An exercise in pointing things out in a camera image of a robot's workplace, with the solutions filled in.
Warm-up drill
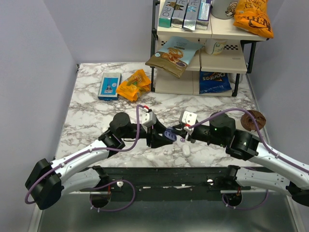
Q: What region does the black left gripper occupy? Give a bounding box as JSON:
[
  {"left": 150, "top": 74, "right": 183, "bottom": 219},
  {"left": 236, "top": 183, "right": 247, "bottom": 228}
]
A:
[{"left": 120, "top": 117, "right": 173, "bottom": 149}]

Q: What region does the purple earbud charging case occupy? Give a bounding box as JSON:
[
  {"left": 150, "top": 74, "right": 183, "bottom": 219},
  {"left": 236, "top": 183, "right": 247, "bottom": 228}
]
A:
[{"left": 164, "top": 127, "right": 177, "bottom": 142}]

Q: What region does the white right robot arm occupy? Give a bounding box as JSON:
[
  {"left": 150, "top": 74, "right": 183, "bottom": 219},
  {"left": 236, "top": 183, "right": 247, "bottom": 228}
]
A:
[{"left": 173, "top": 110, "right": 309, "bottom": 206}]

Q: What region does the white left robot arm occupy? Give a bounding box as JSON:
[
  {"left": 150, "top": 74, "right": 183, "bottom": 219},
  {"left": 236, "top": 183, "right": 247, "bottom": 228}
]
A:
[{"left": 25, "top": 110, "right": 177, "bottom": 210}]

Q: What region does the white earbud case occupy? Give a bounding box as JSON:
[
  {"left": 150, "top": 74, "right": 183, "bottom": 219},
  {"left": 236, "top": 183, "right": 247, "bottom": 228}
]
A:
[{"left": 182, "top": 144, "right": 191, "bottom": 157}]

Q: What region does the white earbud right one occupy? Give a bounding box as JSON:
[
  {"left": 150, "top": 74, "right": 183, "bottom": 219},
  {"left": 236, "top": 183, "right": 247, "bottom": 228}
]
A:
[{"left": 171, "top": 148, "right": 182, "bottom": 154}]

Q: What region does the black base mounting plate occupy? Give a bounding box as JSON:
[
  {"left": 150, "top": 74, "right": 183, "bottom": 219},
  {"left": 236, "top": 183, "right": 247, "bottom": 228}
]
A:
[{"left": 90, "top": 165, "right": 240, "bottom": 202}]

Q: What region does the blue Doritos bag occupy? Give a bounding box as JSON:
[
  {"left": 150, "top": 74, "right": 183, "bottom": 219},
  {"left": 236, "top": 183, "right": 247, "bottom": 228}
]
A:
[{"left": 199, "top": 71, "right": 231, "bottom": 94}]

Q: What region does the orange snack bag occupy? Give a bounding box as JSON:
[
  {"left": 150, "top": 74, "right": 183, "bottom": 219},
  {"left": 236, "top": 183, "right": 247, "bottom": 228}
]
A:
[{"left": 116, "top": 69, "right": 151, "bottom": 102}]

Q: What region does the blue razor box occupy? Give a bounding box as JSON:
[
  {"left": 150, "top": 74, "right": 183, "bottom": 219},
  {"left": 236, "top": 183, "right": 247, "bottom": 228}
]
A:
[{"left": 98, "top": 72, "right": 122, "bottom": 101}]

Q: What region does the black beige shelf rack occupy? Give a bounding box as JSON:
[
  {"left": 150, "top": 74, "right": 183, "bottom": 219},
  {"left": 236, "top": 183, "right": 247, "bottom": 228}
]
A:
[{"left": 151, "top": 0, "right": 266, "bottom": 97}]

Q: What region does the teal gold chip bag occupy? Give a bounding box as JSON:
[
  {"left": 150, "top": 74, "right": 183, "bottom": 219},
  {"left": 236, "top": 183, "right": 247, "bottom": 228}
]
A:
[{"left": 145, "top": 36, "right": 203, "bottom": 78}]

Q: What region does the white mug on shelf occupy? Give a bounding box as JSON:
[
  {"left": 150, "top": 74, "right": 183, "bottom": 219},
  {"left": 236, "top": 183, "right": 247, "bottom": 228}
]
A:
[{"left": 205, "top": 39, "right": 227, "bottom": 56}]

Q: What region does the blue white box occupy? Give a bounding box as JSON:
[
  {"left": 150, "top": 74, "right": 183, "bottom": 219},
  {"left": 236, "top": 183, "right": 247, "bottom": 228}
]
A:
[{"left": 196, "top": 0, "right": 211, "bottom": 30}]

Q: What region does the teal toothpaste box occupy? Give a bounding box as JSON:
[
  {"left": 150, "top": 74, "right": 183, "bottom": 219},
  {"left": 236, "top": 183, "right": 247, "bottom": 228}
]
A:
[{"left": 158, "top": 0, "right": 177, "bottom": 28}]

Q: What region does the white printed cup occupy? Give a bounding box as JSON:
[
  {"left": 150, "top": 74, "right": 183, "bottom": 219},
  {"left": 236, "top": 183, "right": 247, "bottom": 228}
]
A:
[{"left": 211, "top": 0, "right": 239, "bottom": 19}]

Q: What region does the orange honey dijon chip bag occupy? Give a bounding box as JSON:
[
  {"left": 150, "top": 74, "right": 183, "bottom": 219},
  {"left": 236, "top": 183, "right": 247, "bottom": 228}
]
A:
[{"left": 233, "top": 0, "right": 274, "bottom": 39}]

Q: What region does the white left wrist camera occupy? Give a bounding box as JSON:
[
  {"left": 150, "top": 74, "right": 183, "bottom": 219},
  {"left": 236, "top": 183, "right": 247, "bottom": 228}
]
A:
[{"left": 141, "top": 111, "right": 157, "bottom": 129}]

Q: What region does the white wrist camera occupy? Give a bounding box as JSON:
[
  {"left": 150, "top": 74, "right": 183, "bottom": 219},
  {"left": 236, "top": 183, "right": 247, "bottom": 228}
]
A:
[
  {"left": 179, "top": 110, "right": 197, "bottom": 134},
  {"left": 141, "top": 111, "right": 157, "bottom": 129}
]

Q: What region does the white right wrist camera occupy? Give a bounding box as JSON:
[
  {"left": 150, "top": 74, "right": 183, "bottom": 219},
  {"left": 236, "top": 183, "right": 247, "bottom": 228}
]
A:
[{"left": 179, "top": 110, "right": 197, "bottom": 134}]

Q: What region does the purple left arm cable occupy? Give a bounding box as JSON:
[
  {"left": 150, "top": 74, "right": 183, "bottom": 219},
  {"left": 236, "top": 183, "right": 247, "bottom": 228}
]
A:
[{"left": 25, "top": 104, "right": 149, "bottom": 204}]

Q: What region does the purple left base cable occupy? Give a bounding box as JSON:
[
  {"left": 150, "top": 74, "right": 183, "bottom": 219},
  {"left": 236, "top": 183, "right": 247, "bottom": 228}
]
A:
[{"left": 89, "top": 179, "right": 136, "bottom": 213}]

